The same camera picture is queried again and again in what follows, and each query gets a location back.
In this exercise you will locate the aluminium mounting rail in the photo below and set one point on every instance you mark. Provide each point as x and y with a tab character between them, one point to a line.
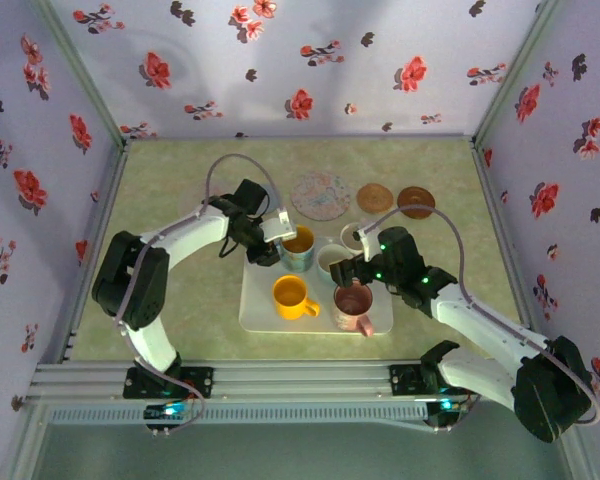
300	380

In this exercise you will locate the dark brown round coaster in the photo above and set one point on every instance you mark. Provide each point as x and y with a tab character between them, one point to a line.
416	200

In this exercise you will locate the white rectangular tray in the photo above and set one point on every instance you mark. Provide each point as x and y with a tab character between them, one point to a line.
260	320

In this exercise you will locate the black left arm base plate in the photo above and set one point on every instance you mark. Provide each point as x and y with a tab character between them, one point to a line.
200	382

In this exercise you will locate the pink mug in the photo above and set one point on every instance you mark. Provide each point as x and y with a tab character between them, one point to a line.
352	305

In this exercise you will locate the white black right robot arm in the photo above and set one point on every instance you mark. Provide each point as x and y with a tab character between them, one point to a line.
490	325

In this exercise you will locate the blue floral mug yellow inside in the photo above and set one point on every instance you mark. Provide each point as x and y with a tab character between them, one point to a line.
300	260

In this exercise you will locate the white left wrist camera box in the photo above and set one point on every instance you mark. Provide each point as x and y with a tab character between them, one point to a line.
280	227

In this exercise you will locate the aluminium frame post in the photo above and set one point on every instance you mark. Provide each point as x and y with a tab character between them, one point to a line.
511	80
87	80

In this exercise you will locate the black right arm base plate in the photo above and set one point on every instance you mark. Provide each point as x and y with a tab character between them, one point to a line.
405	380

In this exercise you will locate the light blue mug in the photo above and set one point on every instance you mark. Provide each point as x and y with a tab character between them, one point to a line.
330	260

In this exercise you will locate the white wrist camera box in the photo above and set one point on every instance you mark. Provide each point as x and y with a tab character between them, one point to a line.
280	227
364	240

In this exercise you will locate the floral print round coaster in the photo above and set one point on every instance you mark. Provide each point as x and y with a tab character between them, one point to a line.
320	195

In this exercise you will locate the cream white mug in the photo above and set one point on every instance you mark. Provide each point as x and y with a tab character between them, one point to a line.
349	240

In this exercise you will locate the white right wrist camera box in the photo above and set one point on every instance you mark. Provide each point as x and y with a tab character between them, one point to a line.
364	240

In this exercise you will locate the aluminium table side rail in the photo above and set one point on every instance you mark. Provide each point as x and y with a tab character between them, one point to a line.
491	190
111	180

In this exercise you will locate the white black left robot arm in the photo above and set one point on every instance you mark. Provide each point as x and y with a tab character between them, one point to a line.
130	285

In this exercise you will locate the cork round coaster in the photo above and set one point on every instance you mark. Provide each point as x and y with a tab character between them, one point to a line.
375	197

